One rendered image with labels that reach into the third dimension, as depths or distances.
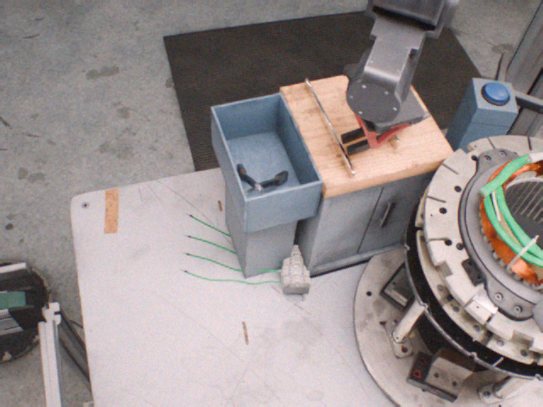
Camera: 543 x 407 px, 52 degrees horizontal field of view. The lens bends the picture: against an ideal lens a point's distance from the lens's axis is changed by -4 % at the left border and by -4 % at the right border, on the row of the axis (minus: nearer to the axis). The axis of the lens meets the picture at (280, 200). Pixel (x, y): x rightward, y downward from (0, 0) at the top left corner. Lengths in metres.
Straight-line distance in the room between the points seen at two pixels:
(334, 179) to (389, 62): 0.24
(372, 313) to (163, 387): 0.36
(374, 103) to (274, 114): 0.32
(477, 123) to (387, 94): 0.44
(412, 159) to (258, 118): 0.24
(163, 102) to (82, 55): 0.45
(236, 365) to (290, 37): 1.85
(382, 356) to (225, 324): 0.26
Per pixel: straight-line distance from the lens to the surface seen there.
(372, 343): 0.96
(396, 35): 0.60
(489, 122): 1.00
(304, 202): 0.79
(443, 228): 0.73
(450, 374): 0.94
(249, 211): 0.76
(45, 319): 1.12
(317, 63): 2.47
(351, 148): 0.77
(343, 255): 0.99
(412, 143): 0.84
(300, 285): 0.96
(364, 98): 0.59
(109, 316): 0.99
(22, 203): 2.13
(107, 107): 2.33
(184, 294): 0.99
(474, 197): 0.76
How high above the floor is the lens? 1.68
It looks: 56 degrees down
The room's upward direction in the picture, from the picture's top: 8 degrees clockwise
